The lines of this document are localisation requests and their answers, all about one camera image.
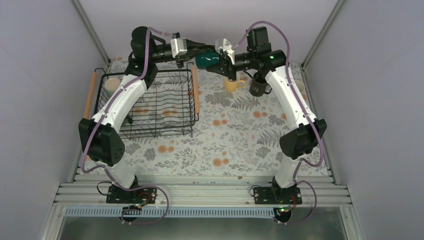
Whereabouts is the dark teal glossy mug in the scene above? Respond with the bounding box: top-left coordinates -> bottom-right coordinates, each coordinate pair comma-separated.
195,49 -> 220,70

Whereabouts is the yellow ceramic mug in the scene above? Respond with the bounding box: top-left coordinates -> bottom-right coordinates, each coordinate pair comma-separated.
224,77 -> 246,93

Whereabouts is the black matte mug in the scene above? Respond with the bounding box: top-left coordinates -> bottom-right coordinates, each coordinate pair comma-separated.
249,72 -> 272,97

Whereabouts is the light green mug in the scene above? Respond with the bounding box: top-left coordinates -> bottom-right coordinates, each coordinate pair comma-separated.
294,79 -> 307,98

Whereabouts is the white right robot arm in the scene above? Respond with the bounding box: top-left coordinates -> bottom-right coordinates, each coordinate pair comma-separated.
207,26 -> 327,204

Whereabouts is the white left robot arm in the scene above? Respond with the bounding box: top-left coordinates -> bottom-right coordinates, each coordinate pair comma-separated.
78,26 -> 213,203

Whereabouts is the floral table mat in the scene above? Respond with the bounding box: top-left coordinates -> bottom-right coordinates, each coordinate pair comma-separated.
82,57 -> 329,177

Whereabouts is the cream floral mug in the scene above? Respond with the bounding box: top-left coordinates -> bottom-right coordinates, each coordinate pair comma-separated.
103,77 -> 121,97

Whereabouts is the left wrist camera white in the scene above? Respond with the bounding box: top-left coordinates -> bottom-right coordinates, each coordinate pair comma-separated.
170,37 -> 188,58

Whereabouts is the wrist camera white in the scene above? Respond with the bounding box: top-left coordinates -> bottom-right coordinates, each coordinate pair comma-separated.
170,37 -> 188,58
215,38 -> 235,65

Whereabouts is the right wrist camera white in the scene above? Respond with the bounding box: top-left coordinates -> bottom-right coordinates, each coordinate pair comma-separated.
215,38 -> 235,65

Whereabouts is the wooden rack handle right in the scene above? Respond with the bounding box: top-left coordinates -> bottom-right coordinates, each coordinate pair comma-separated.
191,65 -> 200,115

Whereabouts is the wooden rack handle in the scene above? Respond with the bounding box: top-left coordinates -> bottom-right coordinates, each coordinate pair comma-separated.
191,65 -> 200,115
83,71 -> 97,119

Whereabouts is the black wire dish rack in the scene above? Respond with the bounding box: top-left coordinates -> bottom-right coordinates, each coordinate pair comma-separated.
82,62 -> 200,140

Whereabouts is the wooden rack handle left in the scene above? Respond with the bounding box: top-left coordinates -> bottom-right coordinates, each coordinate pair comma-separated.
83,71 -> 97,119

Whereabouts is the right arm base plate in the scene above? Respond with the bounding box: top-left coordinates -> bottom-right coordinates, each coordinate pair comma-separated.
250,184 -> 303,205

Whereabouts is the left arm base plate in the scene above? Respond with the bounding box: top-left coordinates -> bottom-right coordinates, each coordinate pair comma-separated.
105,184 -> 157,205

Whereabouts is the aluminium rail frame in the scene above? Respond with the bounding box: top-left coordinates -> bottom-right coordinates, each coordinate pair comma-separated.
39,0 -> 365,240

